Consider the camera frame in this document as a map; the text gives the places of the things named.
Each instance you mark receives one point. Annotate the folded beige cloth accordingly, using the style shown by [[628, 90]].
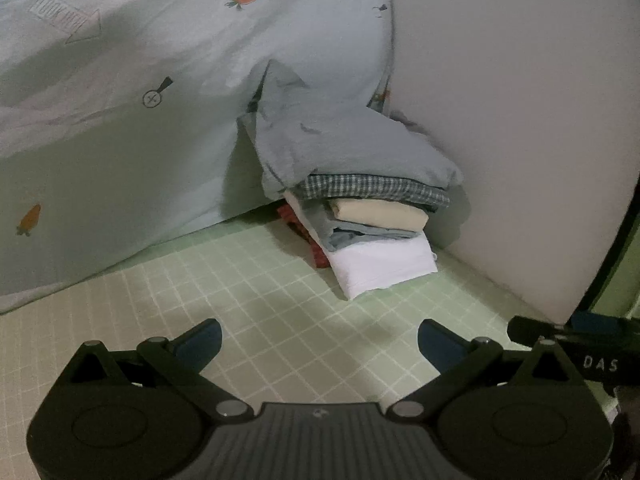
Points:
[[380, 215]]

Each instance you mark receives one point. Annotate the green checked bed sheet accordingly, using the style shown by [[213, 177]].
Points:
[[280, 290]]

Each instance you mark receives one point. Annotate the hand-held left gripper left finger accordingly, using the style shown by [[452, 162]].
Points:
[[200, 342]]

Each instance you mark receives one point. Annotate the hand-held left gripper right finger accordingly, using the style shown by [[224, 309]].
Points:
[[440, 345]]

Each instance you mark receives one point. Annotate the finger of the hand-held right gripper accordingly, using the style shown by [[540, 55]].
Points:
[[595, 322]]

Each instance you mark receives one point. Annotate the red checked cloth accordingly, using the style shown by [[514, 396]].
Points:
[[300, 230]]

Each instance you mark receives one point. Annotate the folded checked cloth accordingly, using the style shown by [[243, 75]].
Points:
[[380, 189]]

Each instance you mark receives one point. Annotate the folded white cloth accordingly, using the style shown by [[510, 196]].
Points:
[[385, 265]]

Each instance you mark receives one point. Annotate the light blue printed quilt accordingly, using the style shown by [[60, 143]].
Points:
[[125, 160]]

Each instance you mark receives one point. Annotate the grey-blue folded cloth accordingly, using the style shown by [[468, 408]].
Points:
[[350, 145]]

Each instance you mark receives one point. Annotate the folded blue-grey cloth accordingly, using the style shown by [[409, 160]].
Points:
[[345, 235]]

